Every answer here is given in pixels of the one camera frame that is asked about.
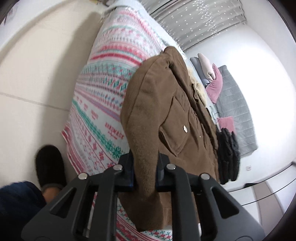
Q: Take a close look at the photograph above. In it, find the brown coat with fur collar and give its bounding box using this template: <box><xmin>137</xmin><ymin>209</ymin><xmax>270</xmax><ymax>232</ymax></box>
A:
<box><xmin>119</xmin><ymin>47</ymin><xmax>219</xmax><ymax>230</ymax></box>

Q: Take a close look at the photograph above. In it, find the black slipper foot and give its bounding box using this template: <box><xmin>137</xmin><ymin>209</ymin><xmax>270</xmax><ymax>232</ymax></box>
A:
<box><xmin>35</xmin><ymin>145</ymin><xmax>67</xmax><ymax>192</ymax></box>

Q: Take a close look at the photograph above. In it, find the folded black puffer jacket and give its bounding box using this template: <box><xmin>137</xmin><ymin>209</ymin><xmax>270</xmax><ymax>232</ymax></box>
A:
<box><xmin>217</xmin><ymin>128</ymin><xmax>240</xmax><ymax>185</ymax></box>

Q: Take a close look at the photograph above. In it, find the pink pillow near headboard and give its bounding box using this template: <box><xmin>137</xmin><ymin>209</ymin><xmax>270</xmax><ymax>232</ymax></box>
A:
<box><xmin>217</xmin><ymin>116</ymin><xmax>235</xmax><ymax>133</ymax></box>

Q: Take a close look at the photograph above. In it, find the grey padded headboard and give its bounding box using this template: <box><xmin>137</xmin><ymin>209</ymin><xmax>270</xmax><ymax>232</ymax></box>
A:
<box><xmin>215</xmin><ymin>65</ymin><xmax>258</xmax><ymax>156</ymax></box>

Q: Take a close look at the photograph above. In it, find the pink pillow upright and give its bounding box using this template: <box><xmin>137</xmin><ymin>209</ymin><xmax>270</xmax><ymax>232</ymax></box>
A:
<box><xmin>206</xmin><ymin>64</ymin><xmax>223</xmax><ymax>104</ymax></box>

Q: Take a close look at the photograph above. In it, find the beige folded pillow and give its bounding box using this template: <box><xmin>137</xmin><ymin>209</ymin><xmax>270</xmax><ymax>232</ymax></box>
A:
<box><xmin>198</xmin><ymin>53</ymin><xmax>216</xmax><ymax>81</ymax></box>

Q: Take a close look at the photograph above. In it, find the grey folded pillow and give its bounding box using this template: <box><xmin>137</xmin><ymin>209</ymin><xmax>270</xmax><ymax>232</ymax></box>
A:
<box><xmin>190</xmin><ymin>57</ymin><xmax>210</xmax><ymax>87</ymax></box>

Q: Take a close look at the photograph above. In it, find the grey dotted curtain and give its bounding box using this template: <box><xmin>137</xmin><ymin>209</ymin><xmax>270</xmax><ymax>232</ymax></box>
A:
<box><xmin>140</xmin><ymin>0</ymin><xmax>246</xmax><ymax>51</ymax></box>

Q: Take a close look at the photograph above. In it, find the patterned knit bedspread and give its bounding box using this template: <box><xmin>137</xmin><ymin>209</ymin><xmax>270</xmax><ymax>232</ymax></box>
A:
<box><xmin>61</xmin><ymin>0</ymin><xmax>183</xmax><ymax>241</ymax></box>

